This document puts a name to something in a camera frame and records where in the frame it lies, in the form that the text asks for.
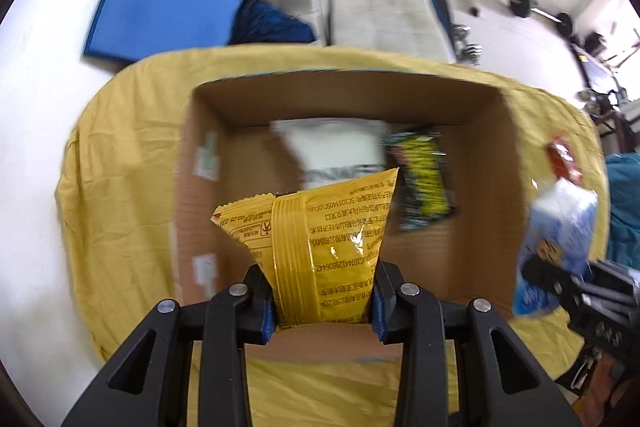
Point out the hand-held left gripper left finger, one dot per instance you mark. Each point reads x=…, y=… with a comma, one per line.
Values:
x=267, y=318

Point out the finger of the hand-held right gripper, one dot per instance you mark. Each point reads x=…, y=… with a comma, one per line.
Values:
x=550, y=279

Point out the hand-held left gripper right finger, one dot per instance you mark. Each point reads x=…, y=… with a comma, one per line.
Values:
x=378, y=318

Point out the blue and white tissue packet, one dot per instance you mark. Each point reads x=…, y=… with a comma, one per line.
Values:
x=562, y=222

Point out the cardboard box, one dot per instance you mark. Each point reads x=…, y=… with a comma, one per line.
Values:
x=465, y=147

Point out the teal cloth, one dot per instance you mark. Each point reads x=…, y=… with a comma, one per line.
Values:
x=625, y=207

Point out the red snack packet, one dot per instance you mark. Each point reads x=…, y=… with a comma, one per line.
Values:
x=564, y=159

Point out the black and yellow snack packet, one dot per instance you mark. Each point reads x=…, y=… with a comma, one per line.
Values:
x=422, y=177

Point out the white plastic packet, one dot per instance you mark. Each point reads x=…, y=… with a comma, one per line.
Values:
x=335, y=147

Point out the yellow tablecloth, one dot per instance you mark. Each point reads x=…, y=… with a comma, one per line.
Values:
x=125, y=157

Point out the black dumbbell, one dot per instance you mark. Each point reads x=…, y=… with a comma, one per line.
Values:
x=540, y=9

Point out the dark blue bag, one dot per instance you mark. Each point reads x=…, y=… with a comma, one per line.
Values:
x=270, y=24

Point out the blue foam mat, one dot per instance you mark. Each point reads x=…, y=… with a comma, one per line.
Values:
x=155, y=7

